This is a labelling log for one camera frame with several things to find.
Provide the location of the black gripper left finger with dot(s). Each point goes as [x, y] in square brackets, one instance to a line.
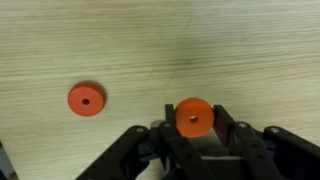
[133, 151]

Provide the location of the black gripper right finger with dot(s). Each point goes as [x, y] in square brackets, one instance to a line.
[272, 154]

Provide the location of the orange ring table corner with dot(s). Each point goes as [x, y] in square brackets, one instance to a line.
[86, 99]

